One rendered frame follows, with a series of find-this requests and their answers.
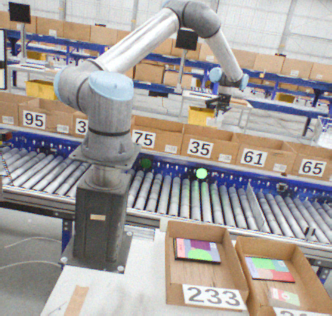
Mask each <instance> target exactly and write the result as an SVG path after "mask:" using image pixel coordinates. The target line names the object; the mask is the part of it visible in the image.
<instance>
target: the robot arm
mask: <svg viewBox="0 0 332 316"><path fill-rule="evenodd" d="M182 27H183V28H188V29H192V30H194V31H195V32H196V33H197V34H198V35H199V37H200V38H203V39H205V41H206V42H207V44H208V46H209V47H210V49H211V50H212V52H213V54H214V55H215V57H216V59H217V61H218V62H219V64H220V66H221V67H222V68H220V67H214V68H213V69H212V70H211V71H210V80H211V81H212V82H214V83H219V88H218V92H219V95H220V96H217V97H215V98H211V99H208V100H206V101H205V105H210V104H212V103H215V102H217V103H216V111H215V114H214V118H215V120H214V122H215V124H216V122H217V120H223V119H224V118H225V117H224V116H223V114H222V112H228V109H227V108H229V103H230V97H231V95H229V94H230V92H231V89H232V87H235V88H238V89H241V90H243V89H244V88H245V87H246V85H247V83H248V79H249V76H248V74H246V73H245V74H244V73H243V72H242V70H241V69H240V68H239V65H238V64H237V62H236V59H235V58H234V56H233V54H232V52H231V50H230V47H229V45H228V43H227V41H226V39H225V37H224V35H223V33H222V31H221V30H220V28H221V22H220V20H219V16H218V15H217V14H216V13H215V12H214V11H213V10H212V9H211V8H209V7H208V6H207V5H205V4H203V3H201V2H199V1H194V0H193V1H192V0H166V1H165V2H164V3H163V4H162V8H161V9H160V12H159V13H157V14H156V15H155V16H154V17H153V18H151V19H150V20H148V21H147V22H145V23H144V24H143V25H142V26H141V27H139V28H138V29H135V30H134V31H133V32H131V33H130V34H129V35H128V36H126V37H125V38H123V39H122V40H121V41H120V42H119V43H117V44H116V45H114V46H113V47H111V48H110V49H109V50H108V51H107V52H105V53H104V54H102V55H101V56H99V57H98V58H97V59H96V60H92V59H87V60H85V61H84V62H83V63H82V64H80V65H79V66H78V67H74V66H68V67H63V68H61V69H60V71H58V72H57V74H56V75H55V78H54V80H53V89H54V93H55V94H56V97H57V98H58V99H59V100H60V101H61V102H62V103H64V104H65V105H66V106H68V107H72V108H73V109H75V110H78V111H79V112H81V113H83V114H86V115H87V132H86V134H85V136H84V139H83V141H82V153H83V154H84V155H85V156H87V157H88V158H91V159H93V160H100V161H124V160H126V159H128V158H130V157H131V156H132V155H133V150H134V145H133V141H132V138H131V136H130V120H131V112H132V103H133V82H132V81H131V79H130V78H128V77H127V76H126V75H124V74H125V73H126V72H127V71H128V70H129V69H130V68H131V67H134V66H135V65H136V64H138V63H139V62H140V61H141V60H142V59H143V58H144V57H146V56H147V55H148V54H149V53H151V52H152V51H153V50H155V49H156V48H157V47H158V46H159V45H160V44H161V43H163V42H164V41H165V40H167V39H168V38H169V37H170V36H172V35H173V34H174V33H175V32H176V31H177V30H179V29H180V28H182ZM224 96H225V97H224ZM221 111H222V112H221Z"/></svg>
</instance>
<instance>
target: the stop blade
mask: <svg viewBox="0 0 332 316"><path fill-rule="evenodd" d="M245 194H246V196H247V199H248V202H249V204H250V207H251V209H252V212H253V215H254V217H255V220H256V223H257V226H258V228H259V231H260V232H262V229H263V226H264V222H265V217H264V215H263V213H262V211H261V208H260V206H259V203H258V202H257V200H256V197H255V195H254V193H253V190H252V188H251V186H250V183H248V188H247V190H246V193H245Z"/></svg>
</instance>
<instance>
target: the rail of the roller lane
mask: <svg viewBox="0 0 332 316"><path fill-rule="evenodd" d="M3 199H4V201H9V202H14V203H18V204H25V205H29V206H37V207H41V208H45V209H52V210H56V211H60V212H68V213H72V214H75V209H76V199H75V198H69V197H65V196H60V195H53V194H49V193H46V192H38V191H33V190H29V189H22V188H18V187H14V186H6V185H3ZM161 218H169V219H174V220H178V221H187V222H192V223H203V224H208V225H214V226H223V225H219V224H215V223H208V222H204V221H196V220H191V219H187V218H180V217H176V216H172V215H164V214H160V213H155V212H148V211H144V210H140V209H132V208H127V215H126V221H125V223H127V224H130V225H134V226H142V227H147V228H151V229H160V222H161ZM223 227H225V228H227V229H228V233H229V235H230V239H231V240H232V241H236V239H237V237H238V236H244V237H249V238H259V239H264V240H266V239H268V240H274V241H283V242H288V243H295V244H296V245H298V246H299V248H300V249H301V251H302V253H303V254H304V256H305V257H307V258H315V259H319V260H329V261H332V245H329V244H325V243H318V242H313V241H308V243H306V242H304V241H305V240H302V239H298V238H291V237H286V236H285V237H282V236H278V235H271V234H266V233H262V232H255V231H251V230H246V229H239V228H235V227H230V226H223Z"/></svg>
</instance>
